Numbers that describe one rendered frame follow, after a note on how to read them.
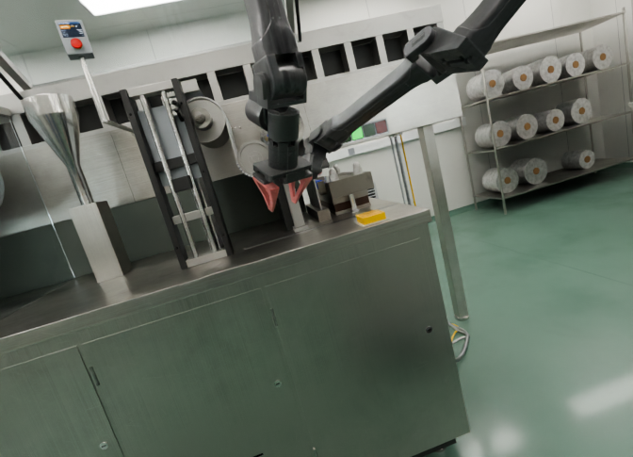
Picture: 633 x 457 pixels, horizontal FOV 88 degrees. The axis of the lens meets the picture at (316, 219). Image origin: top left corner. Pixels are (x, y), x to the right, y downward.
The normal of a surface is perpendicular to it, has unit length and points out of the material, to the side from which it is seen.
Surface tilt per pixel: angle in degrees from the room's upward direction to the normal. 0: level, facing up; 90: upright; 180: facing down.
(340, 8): 90
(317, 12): 90
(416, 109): 90
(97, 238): 90
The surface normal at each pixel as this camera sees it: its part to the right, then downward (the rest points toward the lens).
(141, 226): 0.18, 0.13
